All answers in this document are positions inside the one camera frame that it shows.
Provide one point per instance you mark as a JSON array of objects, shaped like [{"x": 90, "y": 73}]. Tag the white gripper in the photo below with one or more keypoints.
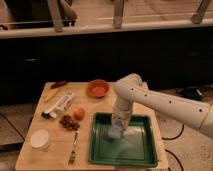
[{"x": 123, "y": 120}]

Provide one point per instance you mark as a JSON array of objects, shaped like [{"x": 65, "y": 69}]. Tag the blue sponge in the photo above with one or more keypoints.
[{"x": 115, "y": 132}]

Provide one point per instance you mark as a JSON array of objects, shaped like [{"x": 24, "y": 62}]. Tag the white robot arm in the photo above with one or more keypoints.
[{"x": 130, "y": 89}]

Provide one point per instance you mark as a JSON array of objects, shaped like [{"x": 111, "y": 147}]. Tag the green plastic tray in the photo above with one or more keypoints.
[{"x": 135, "y": 148}]

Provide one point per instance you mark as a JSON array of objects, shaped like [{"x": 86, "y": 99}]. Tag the orange bowl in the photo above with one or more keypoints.
[{"x": 97, "y": 88}]

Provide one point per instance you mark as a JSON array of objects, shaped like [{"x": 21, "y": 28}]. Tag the orange round fruit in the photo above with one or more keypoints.
[{"x": 79, "y": 114}]

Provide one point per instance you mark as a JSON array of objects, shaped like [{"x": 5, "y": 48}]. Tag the bunch of red grapes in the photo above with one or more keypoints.
[{"x": 68, "y": 123}]

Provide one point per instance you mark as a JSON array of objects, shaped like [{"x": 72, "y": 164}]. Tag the silver fork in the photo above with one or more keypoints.
[{"x": 74, "y": 146}]

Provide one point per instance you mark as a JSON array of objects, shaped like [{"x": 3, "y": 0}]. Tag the red chili pepper toy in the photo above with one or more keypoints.
[{"x": 58, "y": 84}]

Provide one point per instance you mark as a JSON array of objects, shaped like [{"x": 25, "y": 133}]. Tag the blue black device on floor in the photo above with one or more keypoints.
[{"x": 191, "y": 93}]

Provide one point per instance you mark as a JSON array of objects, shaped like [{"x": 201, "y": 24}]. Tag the white round lid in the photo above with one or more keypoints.
[{"x": 40, "y": 139}]

